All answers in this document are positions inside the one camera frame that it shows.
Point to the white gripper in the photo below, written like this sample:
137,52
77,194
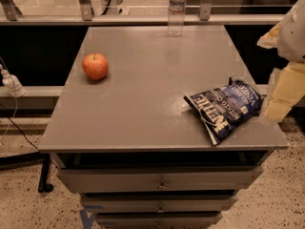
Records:
294,37

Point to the blue Kettle chip bag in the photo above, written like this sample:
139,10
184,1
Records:
223,109

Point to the red apple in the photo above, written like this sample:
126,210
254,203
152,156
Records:
95,66

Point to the clear plastic water bottle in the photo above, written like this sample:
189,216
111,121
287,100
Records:
176,16

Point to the grey drawer cabinet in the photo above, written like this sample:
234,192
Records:
137,116

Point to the top grey drawer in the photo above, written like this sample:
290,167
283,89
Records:
159,179

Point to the grey drawer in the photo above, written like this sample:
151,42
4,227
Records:
154,219
160,204
159,179

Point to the middle grey drawer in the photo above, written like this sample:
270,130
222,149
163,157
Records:
160,204

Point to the bottom grey drawer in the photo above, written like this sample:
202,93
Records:
154,219

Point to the blue floor tape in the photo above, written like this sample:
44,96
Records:
87,215

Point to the metal window railing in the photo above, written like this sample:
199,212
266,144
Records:
98,12

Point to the black metal stand leg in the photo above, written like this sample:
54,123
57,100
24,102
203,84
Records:
11,162

